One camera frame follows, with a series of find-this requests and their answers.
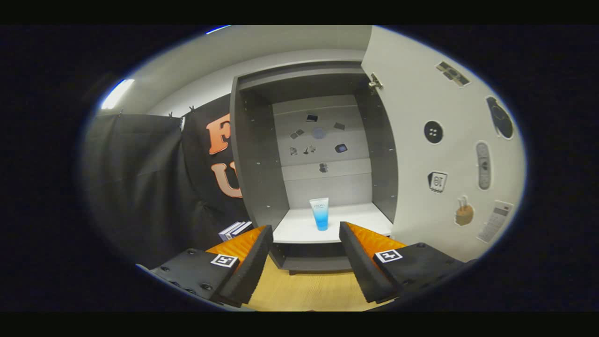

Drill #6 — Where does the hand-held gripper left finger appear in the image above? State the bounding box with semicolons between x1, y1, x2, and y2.
149;225;274;308

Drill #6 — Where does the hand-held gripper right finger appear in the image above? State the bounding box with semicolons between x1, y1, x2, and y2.
339;222;478;304

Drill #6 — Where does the blue white tube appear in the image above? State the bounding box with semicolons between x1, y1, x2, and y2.
309;197;329;231

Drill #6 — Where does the white cabinet door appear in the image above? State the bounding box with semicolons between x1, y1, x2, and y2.
360;26;527;263

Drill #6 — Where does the white cabinet shelf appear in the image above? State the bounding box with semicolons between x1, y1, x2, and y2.
273;203;393;244

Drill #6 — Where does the dark grey cabinet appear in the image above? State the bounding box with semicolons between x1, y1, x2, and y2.
229;60;399;275

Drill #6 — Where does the black backdrop cloth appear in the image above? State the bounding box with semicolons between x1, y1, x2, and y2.
82;94;253;270

